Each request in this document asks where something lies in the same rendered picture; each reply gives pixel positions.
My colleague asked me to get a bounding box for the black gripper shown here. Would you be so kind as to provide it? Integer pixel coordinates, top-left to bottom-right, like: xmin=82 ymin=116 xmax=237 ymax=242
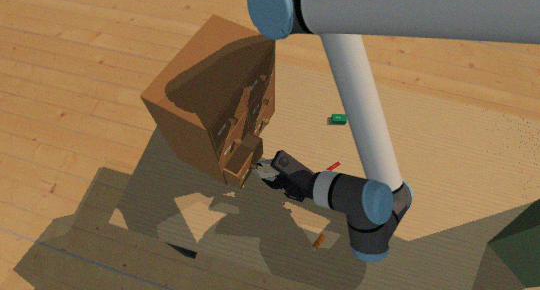
xmin=251 ymin=158 xmax=321 ymax=202

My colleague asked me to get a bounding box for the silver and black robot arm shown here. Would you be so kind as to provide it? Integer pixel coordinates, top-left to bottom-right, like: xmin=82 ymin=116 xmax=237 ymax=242
xmin=247 ymin=0 xmax=540 ymax=263

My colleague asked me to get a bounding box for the brown wooden chest of drawers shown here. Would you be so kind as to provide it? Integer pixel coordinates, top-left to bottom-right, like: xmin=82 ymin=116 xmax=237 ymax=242
xmin=140 ymin=14 xmax=275 ymax=185

